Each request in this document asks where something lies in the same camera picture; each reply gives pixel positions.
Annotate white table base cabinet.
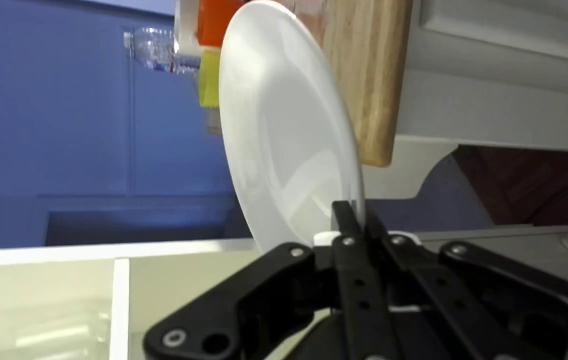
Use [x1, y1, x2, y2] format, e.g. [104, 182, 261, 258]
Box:
[363, 0, 568, 202]

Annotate white open shelf cupboard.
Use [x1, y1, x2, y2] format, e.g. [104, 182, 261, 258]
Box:
[0, 221, 568, 360]

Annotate orange plastic cup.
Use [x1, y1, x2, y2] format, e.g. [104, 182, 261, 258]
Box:
[192, 0, 250, 50]

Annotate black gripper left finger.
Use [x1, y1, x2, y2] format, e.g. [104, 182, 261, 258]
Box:
[143, 198, 400, 360]

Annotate small white plate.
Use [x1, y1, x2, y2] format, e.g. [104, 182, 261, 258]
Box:
[218, 0, 368, 256]

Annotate yellow green plastic cup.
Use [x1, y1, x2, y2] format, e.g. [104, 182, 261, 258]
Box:
[198, 45, 222, 110]

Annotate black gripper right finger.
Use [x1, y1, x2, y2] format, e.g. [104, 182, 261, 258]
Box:
[366, 214, 568, 360]

